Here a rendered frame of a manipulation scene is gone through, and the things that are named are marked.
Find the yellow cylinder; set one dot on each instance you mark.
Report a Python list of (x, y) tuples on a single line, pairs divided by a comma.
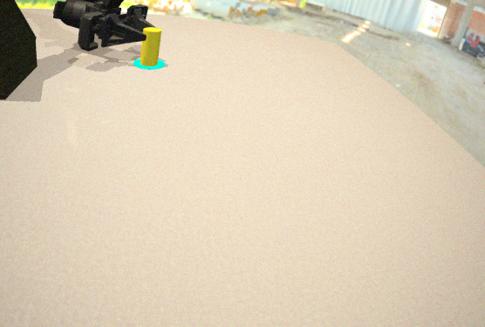
[(149, 55)]

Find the cyan circle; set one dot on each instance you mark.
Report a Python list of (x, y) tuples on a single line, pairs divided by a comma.
[(160, 64)]

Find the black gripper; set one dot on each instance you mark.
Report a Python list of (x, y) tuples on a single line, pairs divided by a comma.
[(112, 28)]

